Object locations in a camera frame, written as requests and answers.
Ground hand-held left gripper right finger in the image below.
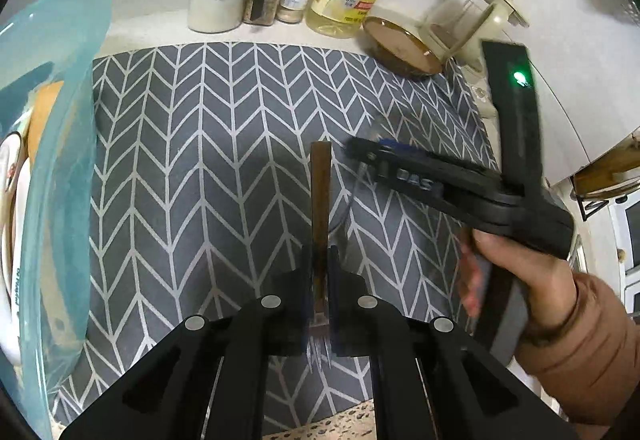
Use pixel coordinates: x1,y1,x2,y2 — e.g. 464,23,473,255
327,245,583,440

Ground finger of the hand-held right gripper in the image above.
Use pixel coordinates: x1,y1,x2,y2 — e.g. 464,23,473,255
377,139,499,182
347,135,497,189

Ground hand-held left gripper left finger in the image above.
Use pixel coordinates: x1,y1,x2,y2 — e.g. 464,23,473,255
60,245,313,440

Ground wooden-handled fork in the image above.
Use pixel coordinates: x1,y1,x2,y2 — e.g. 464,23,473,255
307,141,333,373

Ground teal plastic basin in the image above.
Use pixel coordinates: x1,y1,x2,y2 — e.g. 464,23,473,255
0,0,113,440

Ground wooden spatula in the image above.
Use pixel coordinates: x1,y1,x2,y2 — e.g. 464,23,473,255
27,80,66,161

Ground white ceramic spoon red print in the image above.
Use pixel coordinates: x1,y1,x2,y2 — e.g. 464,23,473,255
0,133,26,193

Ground person's right forearm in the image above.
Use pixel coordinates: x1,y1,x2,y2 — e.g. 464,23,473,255
515,270,640,431

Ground person's right hand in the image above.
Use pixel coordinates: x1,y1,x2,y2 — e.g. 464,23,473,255
457,227,578,338

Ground wooden rack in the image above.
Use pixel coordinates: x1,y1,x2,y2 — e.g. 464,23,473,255
570,130,640,221

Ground glass kettle cream lid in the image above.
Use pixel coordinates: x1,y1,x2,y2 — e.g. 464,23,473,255
425,0,530,71

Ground grey chevron mat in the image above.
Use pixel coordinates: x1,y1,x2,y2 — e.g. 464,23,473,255
50,40,501,440

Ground metal wall hook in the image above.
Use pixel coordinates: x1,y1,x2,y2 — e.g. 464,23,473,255
617,0,640,26

